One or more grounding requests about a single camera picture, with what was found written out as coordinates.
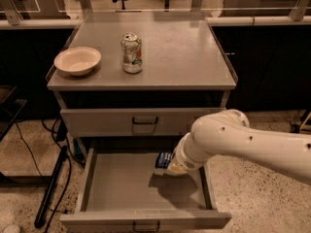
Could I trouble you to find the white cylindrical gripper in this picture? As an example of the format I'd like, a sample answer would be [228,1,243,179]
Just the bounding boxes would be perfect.
[167,133,215,175]

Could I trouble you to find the dark blue rxbar wrapper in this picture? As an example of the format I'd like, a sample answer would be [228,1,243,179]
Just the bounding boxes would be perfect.
[155,152,174,169]

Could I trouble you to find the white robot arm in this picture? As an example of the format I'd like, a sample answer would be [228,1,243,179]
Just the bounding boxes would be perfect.
[168,110,311,183]

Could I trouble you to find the open middle drawer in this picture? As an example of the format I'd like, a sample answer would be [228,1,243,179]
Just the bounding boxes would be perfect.
[60,150,231,233]

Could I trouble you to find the grey metal drawer cabinet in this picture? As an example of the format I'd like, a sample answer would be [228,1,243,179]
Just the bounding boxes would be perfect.
[46,10,240,233]

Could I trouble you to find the closed top drawer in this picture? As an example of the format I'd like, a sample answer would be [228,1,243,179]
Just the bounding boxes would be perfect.
[60,108,224,137]

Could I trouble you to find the black caster wheel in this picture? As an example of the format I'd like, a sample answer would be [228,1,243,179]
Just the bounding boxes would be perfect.
[291,124,300,133]

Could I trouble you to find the crushed soda can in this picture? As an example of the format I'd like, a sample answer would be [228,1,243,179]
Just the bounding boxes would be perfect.
[121,32,142,74]

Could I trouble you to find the white ceramic bowl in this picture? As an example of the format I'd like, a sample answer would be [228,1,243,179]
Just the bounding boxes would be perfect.
[53,47,101,76]

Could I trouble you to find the black table leg frame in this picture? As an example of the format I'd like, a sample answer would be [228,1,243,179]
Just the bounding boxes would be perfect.
[34,146,67,229]

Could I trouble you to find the black floor cable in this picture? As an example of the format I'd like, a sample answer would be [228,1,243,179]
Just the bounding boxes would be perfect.
[13,115,86,233]

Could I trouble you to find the white rail ledge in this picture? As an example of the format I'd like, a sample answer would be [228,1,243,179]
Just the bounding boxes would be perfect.
[0,16,311,30]

